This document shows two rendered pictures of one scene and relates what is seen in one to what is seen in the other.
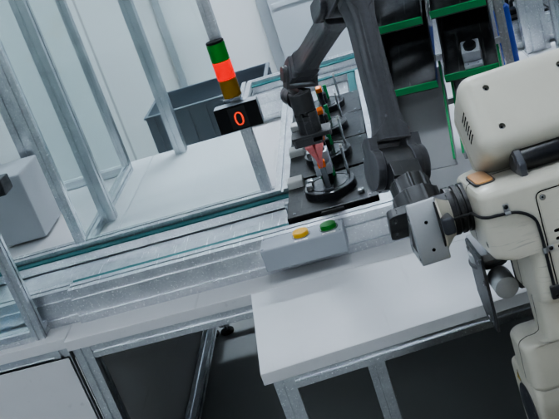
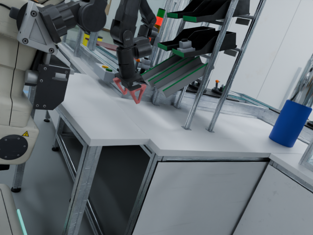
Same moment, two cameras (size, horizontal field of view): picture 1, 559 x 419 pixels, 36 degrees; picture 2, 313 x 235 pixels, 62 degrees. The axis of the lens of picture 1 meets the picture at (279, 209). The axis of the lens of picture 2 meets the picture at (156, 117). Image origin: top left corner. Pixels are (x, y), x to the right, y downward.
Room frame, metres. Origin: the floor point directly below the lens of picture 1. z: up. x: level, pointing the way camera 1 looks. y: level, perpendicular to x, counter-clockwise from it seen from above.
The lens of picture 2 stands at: (1.07, -1.45, 1.25)
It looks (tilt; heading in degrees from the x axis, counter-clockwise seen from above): 17 degrees down; 45
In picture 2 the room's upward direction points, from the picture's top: 19 degrees clockwise
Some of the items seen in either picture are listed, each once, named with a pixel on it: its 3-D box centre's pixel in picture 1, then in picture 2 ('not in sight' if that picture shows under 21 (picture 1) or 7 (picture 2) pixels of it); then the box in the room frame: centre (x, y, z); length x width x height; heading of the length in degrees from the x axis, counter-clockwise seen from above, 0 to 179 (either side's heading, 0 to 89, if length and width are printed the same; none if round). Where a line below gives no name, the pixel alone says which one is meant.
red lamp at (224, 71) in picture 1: (224, 69); (158, 21); (2.27, 0.02, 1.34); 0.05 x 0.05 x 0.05
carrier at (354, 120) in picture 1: (323, 118); (199, 83); (2.62, -0.23, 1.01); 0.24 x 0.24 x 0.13; 81
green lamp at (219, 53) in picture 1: (217, 51); (160, 13); (2.27, 0.02, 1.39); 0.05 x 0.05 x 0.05
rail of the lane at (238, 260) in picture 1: (235, 258); (102, 68); (2.02, 0.15, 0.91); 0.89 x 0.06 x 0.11; 81
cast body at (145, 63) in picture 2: (321, 157); (146, 63); (2.13, -0.15, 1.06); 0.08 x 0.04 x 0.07; 171
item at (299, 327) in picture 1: (427, 247); (116, 101); (1.87, -0.31, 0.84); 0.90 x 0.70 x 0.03; 88
